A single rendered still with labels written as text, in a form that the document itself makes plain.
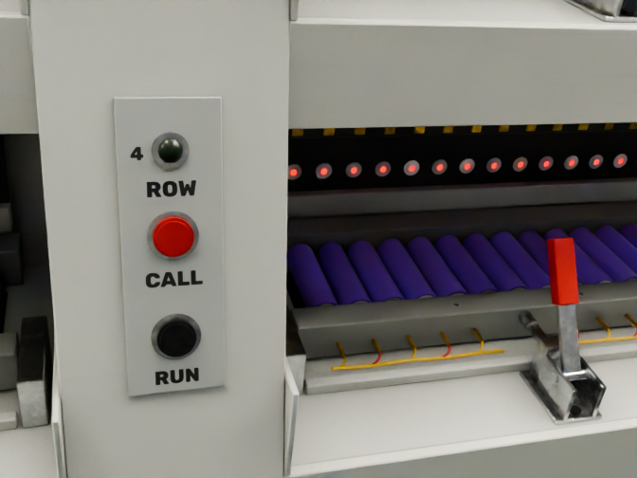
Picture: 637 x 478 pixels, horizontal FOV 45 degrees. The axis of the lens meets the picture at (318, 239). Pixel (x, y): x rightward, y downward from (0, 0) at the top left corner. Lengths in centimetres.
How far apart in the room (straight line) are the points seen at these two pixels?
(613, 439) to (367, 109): 22
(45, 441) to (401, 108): 22
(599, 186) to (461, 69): 28
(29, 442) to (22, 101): 16
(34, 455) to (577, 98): 29
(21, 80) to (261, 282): 12
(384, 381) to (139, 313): 15
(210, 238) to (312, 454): 12
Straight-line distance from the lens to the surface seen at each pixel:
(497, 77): 35
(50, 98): 30
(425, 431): 40
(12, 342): 41
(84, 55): 30
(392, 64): 33
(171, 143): 30
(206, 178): 31
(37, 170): 51
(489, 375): 44
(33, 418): 39
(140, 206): 31
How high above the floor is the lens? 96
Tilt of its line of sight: 16 degrees down
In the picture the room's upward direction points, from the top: 1 degrees clockwise
